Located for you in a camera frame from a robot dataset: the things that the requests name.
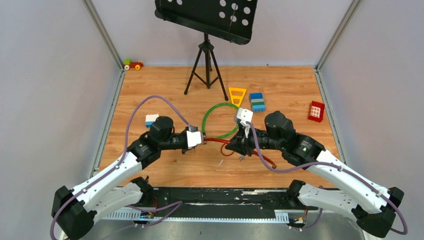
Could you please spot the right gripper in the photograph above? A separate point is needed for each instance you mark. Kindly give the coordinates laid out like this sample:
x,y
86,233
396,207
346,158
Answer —
x,y
243,147

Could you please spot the red padlock with thin cable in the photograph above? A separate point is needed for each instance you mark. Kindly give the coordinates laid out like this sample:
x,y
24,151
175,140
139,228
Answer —
x,y
225,152

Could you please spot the black music stand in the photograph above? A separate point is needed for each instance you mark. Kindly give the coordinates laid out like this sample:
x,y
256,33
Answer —
x,y
230,20

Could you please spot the red window block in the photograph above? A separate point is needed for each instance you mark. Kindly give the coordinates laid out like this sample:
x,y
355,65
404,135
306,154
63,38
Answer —
x,y
316,111

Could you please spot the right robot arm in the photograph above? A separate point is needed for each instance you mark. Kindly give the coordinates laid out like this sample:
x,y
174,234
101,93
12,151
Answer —
x,y
373,207

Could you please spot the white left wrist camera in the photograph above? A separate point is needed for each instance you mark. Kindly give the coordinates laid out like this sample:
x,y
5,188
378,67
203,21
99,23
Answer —
x,y
194,137

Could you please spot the blue green stacked blocks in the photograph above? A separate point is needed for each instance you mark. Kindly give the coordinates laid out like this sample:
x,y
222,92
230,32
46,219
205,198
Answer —
x,y
257,102

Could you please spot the yellow triangular plastic piece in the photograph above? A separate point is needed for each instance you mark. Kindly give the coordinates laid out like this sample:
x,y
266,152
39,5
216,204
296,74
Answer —
x,y
237,95

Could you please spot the white blue block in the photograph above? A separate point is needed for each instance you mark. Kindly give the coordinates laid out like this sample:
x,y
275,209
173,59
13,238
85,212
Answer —
x,y
150,119

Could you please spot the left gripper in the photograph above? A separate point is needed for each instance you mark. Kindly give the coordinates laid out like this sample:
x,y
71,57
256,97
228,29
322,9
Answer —
x,y
184,151

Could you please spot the thick red cable lock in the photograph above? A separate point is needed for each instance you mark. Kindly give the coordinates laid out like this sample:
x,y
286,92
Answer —
x,y
225,142

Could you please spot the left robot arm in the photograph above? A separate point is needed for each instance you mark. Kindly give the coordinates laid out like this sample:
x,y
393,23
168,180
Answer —
x,y
77,209

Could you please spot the toy car red green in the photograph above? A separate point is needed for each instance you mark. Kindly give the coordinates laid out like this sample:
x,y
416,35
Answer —
x,y
129,64

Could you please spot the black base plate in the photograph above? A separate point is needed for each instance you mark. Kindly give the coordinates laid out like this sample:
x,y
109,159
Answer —
x,y
223,203

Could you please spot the green cable lock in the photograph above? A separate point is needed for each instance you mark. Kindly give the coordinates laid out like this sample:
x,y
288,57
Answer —
x,y
204,120

